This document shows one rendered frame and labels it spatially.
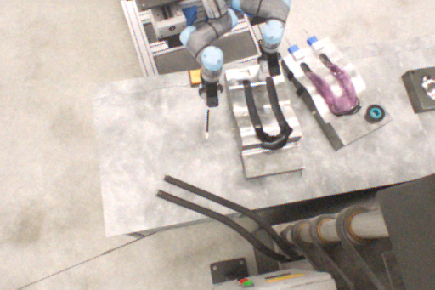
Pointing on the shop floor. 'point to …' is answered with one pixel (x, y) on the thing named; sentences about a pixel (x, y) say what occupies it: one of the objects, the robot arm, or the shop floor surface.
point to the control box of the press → (301, 278)
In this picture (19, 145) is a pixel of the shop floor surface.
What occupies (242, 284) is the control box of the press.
